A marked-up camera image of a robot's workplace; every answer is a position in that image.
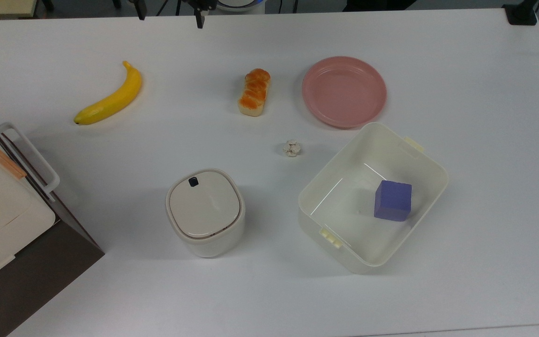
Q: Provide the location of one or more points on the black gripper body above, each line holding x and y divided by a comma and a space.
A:
199, 3

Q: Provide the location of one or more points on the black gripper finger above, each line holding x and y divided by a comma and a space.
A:
200, 18

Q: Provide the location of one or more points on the orange glazed bread loaf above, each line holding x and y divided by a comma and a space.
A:
254, 93

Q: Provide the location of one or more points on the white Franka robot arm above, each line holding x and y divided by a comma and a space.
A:
239, 4

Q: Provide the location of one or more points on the black stand leg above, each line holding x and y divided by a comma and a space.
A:
141, 9

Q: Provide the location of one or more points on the yellow banana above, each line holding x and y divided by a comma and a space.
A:
115, 98

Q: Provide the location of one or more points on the small white crumpled ball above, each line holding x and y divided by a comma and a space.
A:
292, 148

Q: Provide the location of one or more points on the pink round plate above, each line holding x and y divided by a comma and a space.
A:
344, 91

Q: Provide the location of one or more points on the black chair base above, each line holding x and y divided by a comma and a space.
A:
377, 3

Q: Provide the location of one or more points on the cream lidded trash can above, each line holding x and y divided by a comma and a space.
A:
204, 210

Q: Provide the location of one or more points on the white plastic storage bin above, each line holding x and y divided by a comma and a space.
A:
344, 234

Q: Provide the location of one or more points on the purple cube block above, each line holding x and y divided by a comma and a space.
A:
393, 201

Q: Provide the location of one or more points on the white toaster oven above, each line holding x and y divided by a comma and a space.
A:
26, 290

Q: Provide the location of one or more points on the black table clamp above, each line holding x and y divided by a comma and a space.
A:
522, 13

